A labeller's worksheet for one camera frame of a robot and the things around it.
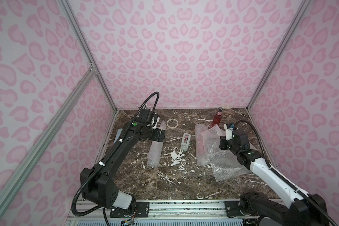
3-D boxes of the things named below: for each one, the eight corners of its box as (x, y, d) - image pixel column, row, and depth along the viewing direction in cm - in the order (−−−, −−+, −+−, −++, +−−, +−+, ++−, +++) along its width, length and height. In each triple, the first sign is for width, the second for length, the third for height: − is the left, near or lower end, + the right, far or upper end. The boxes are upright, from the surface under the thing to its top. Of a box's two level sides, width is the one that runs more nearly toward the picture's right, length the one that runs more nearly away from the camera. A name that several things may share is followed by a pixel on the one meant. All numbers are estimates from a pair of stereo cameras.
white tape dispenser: (180, 149, 97) (180, 146, 94) (183, 136, 104) (184, 132, 101) (187, 151, 96) (188, 148, 93) (190, 137, 104) (191, 133, 100)
